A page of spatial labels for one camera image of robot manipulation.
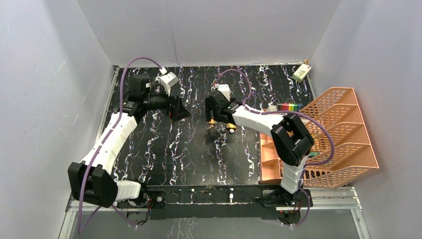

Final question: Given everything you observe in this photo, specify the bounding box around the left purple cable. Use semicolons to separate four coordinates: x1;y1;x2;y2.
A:
77;57;167;235

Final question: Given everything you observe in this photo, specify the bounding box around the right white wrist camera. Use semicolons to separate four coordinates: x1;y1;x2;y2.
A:
214;84;230;101

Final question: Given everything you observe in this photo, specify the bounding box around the orange mesh file rack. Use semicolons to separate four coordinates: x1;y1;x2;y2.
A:
300;87;379;188

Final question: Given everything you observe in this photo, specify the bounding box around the white red eraser box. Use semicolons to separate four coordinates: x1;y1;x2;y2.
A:
266;104;278;112

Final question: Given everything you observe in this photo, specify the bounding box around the white box in corner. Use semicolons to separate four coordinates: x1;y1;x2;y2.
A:
292;63;312;82

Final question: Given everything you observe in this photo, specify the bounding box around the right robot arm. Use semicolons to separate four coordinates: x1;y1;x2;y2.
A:
205;91;315;206

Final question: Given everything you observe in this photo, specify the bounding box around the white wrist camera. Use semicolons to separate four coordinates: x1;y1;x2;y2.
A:
214;84;230;101
159;72;179;96

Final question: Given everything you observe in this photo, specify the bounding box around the orange desk organizer tray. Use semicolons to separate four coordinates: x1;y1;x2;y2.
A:
258;109;307;185

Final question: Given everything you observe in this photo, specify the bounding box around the purple cable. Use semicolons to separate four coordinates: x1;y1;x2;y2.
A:
213;68;335;228
77;57;167;235

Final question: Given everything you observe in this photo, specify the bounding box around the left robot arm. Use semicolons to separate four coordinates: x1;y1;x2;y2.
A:
68;72;191;208

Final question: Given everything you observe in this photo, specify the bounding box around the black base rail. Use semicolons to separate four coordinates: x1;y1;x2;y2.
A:
141;185;314;222

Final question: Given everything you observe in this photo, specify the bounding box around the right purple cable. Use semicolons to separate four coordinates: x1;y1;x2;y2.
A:
213;68;335;228

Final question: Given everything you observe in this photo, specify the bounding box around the colored marker pack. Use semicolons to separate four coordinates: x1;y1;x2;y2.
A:
277;103;302;114

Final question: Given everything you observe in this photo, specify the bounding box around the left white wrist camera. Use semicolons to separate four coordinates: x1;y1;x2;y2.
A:
159;72;179;96

